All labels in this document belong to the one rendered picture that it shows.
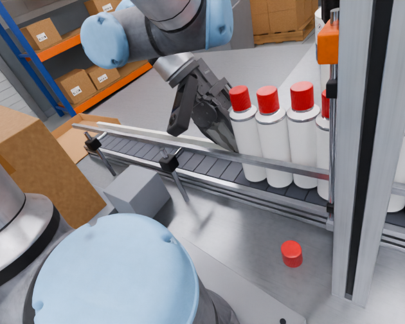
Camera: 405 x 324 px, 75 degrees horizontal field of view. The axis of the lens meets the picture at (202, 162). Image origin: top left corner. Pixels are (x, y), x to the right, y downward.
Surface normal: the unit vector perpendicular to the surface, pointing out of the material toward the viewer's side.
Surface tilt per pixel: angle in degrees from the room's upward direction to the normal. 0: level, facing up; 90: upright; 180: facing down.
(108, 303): 10
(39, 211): 50
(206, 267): 2
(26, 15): 90
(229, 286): 2
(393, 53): 90
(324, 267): 0
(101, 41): 79
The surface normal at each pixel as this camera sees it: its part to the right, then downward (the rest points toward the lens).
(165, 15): 0.06, 1.00
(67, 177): 0.74, 0.23
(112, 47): -0.31, 0.52
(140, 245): -0.13, -0.73
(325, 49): -0.54, 0.65
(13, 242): 0.45, -0.49
